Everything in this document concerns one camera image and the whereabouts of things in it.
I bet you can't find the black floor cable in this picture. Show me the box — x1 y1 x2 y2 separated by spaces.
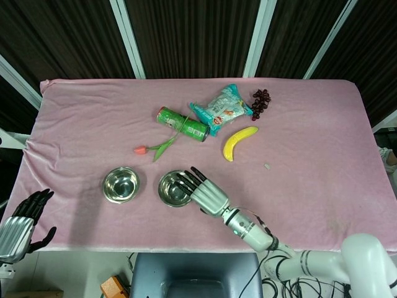
244 256 270 298

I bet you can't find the pink tulip with green stem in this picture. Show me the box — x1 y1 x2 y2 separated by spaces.
133 113 194 162

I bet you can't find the right robot hand black silver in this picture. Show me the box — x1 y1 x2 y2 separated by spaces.
172 166 231 217

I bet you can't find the teal snack bag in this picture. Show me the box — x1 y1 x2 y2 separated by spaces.
189 83 254 137

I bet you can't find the dark red grape bunch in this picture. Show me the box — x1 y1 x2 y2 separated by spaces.
250 88 272 121

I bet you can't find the yellow banana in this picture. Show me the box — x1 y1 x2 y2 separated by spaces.
223 126 259 162

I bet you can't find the metal bowl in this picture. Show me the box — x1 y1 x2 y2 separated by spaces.
158 169 195 206
157 169 197 209
102 166 139 204

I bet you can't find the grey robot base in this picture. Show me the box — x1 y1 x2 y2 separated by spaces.
129 252 264 298

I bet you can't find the white shoe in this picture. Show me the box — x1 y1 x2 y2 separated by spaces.
377 147 397 172

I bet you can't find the left robot hand black silver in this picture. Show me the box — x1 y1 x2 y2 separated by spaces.
0 188 58 265

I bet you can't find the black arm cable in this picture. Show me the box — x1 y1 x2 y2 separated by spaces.
238 206 282 252

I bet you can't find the pink table cloth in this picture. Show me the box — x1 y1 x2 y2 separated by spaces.
12 78 384 253

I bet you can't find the green chips can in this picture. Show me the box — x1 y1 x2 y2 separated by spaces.
156 106 210 143

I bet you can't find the white frame post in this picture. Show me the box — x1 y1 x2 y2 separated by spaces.
243 0 279 78
372 107 397 133
108 0 146 80
303 0 359 80
0 54 43 110

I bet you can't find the dark pleated curtain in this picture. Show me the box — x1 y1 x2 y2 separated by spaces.
0 0 397 131

